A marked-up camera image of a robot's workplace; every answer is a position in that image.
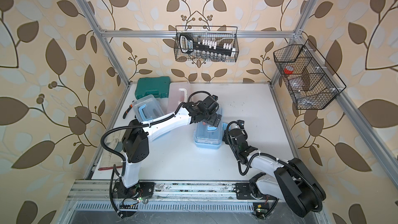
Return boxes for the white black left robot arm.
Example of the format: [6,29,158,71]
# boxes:
[100,91,222,189]

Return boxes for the black wire basket right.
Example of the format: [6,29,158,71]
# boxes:
[273,39,346,110]

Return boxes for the blue clear-lid toolbox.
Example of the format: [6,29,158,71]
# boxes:
[132,94,165,122]

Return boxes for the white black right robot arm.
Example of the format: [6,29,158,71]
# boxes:
[223,120,326,217]

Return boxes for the orange black cutting pliers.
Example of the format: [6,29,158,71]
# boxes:
[122,101,134,119]

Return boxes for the pink toolbox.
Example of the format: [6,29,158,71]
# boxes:
[167,82,191,113]

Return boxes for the black wire basket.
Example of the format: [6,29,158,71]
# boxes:
[273,39,346,110]
[174,25,239,63]

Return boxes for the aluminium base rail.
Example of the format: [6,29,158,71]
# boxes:
[66,180,324,214]

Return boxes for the red tape roll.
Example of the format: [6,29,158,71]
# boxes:
[283,65,294,75]

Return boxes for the black socket wrench set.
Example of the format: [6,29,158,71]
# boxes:
[176,33,238,57]

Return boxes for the green plastic tool case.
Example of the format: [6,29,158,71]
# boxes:
[135,76,171,100]

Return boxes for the aluminium frame post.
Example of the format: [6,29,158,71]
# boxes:
[75,0,130,87]

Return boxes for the black wire basket centre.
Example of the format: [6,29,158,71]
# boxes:
[174,25,239,63]

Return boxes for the light blue toolbox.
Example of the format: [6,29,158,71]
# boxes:
[193,119,227,149]

